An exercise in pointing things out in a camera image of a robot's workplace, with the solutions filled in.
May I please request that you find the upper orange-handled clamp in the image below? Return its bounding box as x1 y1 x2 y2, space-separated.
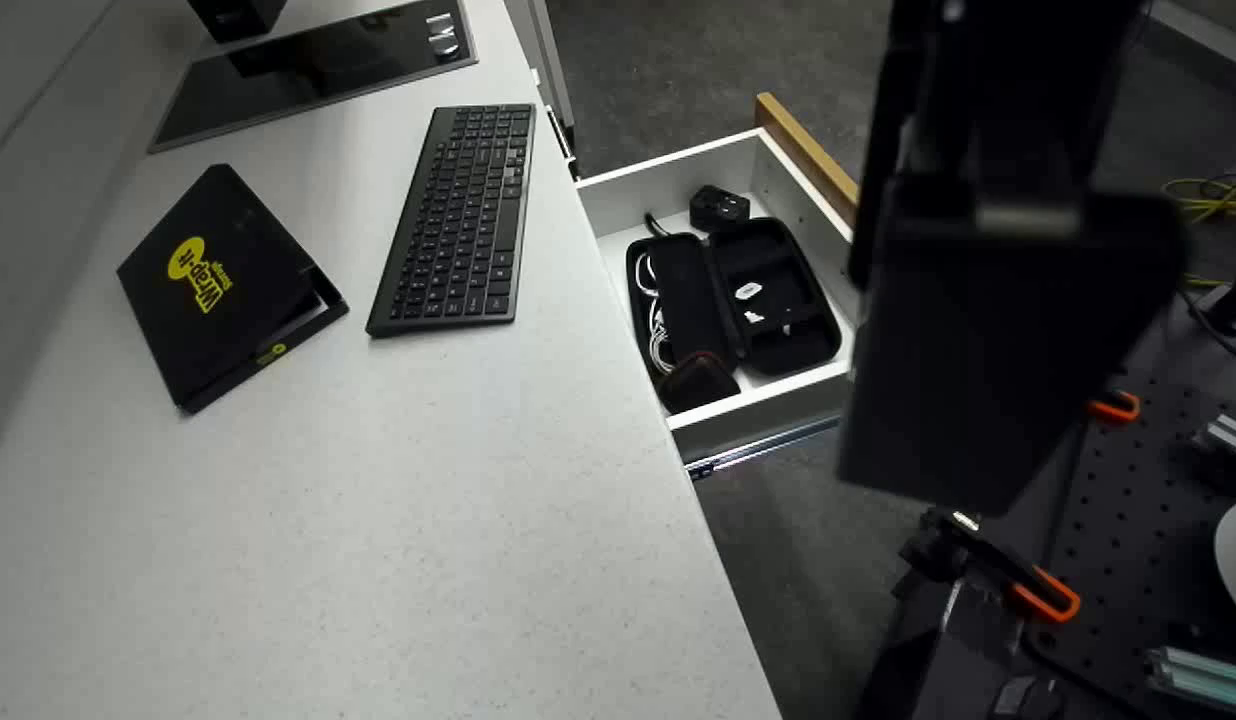
1086 391 1143 427

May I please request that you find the aluminium extrusion bracket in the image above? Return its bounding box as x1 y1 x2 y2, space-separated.
1197 412 1236 471

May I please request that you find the black open zipper case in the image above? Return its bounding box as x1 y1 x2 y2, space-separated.
625 215 845 412

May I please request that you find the small black pouch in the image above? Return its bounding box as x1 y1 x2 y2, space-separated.
689 183 753 230

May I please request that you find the lower orange-handled clamp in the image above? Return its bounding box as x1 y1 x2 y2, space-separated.
901 506 1082 627

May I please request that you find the black monitor base plate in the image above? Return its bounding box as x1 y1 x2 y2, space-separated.
151 0 473 152

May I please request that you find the black keyboard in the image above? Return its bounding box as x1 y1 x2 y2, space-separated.
369 102 535 339

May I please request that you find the black perforated breadboard table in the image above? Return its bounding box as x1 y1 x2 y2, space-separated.
904 292 1236 720

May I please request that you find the orange-handled clamp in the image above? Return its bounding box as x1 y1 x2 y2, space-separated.
901 506 1082 627
1086 391 1143 427

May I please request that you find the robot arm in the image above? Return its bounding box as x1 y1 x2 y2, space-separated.
841 0 1187 512

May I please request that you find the teal metal bar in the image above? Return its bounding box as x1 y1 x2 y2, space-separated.
1149 647 1236 714

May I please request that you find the white drawer with wooden front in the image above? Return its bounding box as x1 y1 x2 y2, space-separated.
574 91 855 469

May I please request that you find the yellow cable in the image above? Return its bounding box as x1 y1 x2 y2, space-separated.
1155 166 1236 292

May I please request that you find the black notebook with yellow logo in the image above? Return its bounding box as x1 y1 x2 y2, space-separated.
115 163 349 412

